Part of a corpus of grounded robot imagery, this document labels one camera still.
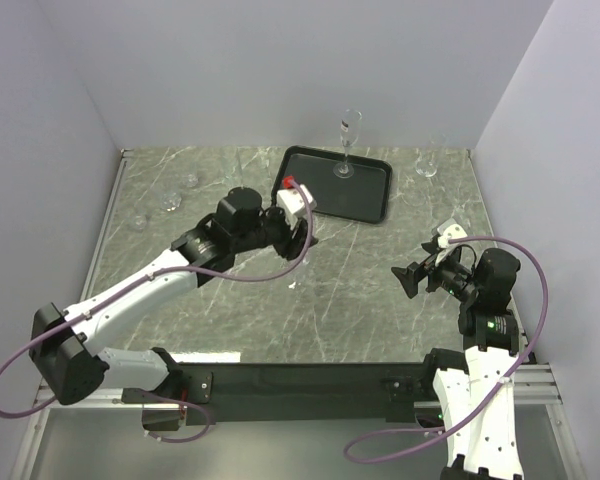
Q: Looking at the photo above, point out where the clear wine glass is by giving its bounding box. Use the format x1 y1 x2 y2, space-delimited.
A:
287 254 310 290

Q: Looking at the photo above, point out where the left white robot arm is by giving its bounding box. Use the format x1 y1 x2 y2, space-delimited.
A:
29 184 317 405

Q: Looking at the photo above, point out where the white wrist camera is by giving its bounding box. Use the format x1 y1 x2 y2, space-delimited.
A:
433 218 467 265
275 176 317 227

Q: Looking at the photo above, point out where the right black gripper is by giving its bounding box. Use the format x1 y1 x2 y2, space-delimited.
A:
391 241 480 301

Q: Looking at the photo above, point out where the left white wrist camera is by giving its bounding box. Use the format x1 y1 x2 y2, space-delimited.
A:
275 176 317 227

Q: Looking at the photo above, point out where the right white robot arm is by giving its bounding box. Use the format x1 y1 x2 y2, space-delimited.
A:
392 241 524 479

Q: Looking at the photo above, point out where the clear flute glass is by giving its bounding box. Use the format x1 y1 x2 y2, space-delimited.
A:
415 133 447 178
221 146 244 188

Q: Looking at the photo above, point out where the black rectangular tray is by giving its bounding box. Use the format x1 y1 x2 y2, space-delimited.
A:
271 145 393 224

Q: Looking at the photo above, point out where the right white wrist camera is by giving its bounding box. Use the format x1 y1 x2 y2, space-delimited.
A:
433 218 467 265

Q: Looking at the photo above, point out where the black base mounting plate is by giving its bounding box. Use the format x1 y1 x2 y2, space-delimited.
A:
122 361 431 427

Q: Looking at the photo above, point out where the champagne flute with dark mark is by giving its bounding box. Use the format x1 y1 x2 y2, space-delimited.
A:
334 109 362 179

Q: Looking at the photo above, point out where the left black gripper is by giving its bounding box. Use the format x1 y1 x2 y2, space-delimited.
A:
234 191 319 260

